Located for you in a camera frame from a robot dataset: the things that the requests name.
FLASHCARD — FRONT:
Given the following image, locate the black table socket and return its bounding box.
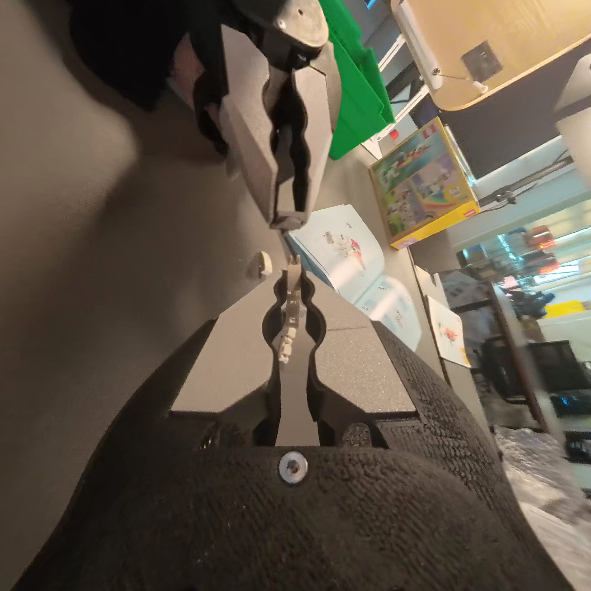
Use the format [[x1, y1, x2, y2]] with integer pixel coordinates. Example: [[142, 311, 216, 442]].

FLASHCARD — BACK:
[[461, 40, 504, 80]]

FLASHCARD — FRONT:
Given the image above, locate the green plastic bin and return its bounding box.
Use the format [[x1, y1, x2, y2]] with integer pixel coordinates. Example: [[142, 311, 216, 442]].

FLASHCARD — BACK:
[[321, 0, 397, 160]]

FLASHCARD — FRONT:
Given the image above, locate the open lego instruction booklet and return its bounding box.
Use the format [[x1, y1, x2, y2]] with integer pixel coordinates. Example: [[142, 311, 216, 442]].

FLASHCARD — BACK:
[[285, 203, 422, 343]]

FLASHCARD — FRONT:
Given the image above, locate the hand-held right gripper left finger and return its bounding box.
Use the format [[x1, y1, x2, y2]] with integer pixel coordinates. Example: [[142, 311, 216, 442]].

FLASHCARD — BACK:
[[169, 271, 288, 446]]

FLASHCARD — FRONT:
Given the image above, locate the white table leg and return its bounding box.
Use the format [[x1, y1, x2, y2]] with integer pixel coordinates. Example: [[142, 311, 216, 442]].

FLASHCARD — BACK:
[[396, 0, 445, 92]]

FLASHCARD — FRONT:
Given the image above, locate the colourful lego set box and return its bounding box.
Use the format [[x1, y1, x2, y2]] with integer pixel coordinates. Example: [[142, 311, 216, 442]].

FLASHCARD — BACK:
[[368, 117, 481, 250]]

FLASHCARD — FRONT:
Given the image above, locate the light wooden table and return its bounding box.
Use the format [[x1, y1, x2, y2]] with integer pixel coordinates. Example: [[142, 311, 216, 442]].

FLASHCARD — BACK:
[[390, 0, 591, 112]]

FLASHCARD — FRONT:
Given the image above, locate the clear plastic bag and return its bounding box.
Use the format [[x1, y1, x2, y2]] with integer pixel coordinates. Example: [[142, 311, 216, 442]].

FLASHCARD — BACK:
[[494, 425, 591, 591]]

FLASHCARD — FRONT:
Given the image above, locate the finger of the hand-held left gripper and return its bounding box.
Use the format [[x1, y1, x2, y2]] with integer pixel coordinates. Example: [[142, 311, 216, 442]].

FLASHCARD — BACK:
[[219, 23, 289, 229], [279, 42, 343, 227]]

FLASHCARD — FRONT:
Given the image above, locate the closed white leaflet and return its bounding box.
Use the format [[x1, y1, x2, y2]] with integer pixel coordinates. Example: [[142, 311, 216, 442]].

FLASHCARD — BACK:
[[426, 295, 472, 368]]

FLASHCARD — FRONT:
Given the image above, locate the black storage crate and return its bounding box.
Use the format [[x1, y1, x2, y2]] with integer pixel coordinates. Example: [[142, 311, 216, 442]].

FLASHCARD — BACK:
[[485, 337, 591, 462]]

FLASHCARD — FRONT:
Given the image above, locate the white and grey lego leg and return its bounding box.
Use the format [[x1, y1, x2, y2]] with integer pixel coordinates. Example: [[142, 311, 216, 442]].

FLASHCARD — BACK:
[[276, 255, 306, 366]]

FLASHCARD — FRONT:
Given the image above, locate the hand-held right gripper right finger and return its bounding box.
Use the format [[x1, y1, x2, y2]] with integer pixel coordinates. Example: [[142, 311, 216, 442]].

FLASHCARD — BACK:
[[300, 270, 419, 446]]

